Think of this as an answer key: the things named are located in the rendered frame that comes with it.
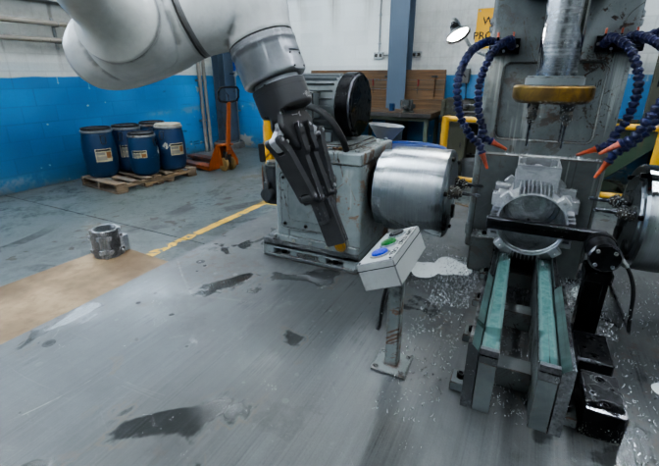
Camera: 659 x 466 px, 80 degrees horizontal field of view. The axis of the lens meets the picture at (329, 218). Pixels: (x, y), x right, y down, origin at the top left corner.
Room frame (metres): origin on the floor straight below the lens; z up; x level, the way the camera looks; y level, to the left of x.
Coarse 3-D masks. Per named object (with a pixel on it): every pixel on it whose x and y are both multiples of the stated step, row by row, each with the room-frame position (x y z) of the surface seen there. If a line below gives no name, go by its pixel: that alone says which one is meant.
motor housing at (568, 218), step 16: (512, 192) 0.97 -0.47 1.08; (528, 192) 0.91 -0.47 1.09; (544, 192) 0.89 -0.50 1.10; (496, 208) 0.95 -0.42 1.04; (560, 208) 0.88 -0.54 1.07; (560, 224) 0.95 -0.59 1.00; (512, 240) 0.96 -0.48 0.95; (528, 240) 0.98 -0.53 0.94; (544, 240) 0.95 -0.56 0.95; (560, 240) 0.87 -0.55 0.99; (512, 256) 0.91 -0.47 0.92; (528, 256) 0.90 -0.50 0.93
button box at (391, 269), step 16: (400, 240) 0.67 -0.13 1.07; (416, 240) 0.70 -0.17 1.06; (368, 256) 0.64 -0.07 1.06; (384, 256) 0.61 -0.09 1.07; (400, 256) 0.61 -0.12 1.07; (416, 256) 0.67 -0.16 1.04; (368, 272) 0.60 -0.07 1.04; (384, 272) 0.59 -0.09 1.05; (400, 272) 0.59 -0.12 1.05; (368, 288) 0.60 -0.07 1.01
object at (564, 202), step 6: (510, 180) 1.09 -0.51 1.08; (564, 186) 1.03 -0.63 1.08; (504, 192) 0.94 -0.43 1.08; (510, 192) 0.93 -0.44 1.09; (504, 198) 0.93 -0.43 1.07; (510, 198) 0.92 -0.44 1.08; (564, 198) 0.87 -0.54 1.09; (564, 204) 0.88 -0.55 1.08; (570, 204) 0.87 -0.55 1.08; (564, 210) 0.87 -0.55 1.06; (498, 240) 0.93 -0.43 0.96; (498, 246) 0.93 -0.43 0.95; (552, 252) 0.87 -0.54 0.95; (558, 252) 0.87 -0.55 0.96; (552, 258) 0.87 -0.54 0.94
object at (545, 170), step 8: (520, 160) 1.08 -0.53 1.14; (528, 160) 1.09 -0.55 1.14; (536, 160) 1.08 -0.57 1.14; (544, 160) 1.07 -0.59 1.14; (552, 160) 1.05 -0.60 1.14; (520, 168) 0.99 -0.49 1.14; (528, 168) 0.98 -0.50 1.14; (536, 168) 0.97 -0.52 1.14; (544, 168) 0.97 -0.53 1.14; (552, 168) 0.96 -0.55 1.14; (560, 168) 0.95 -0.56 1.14; (520, 176) 0.99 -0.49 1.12; (528, 176) 0.98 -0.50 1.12; (536, 176) 0.97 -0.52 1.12; (544, 176) 0.97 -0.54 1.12; (552, 176) 0.96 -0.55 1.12; (560, 176) 0.95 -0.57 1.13
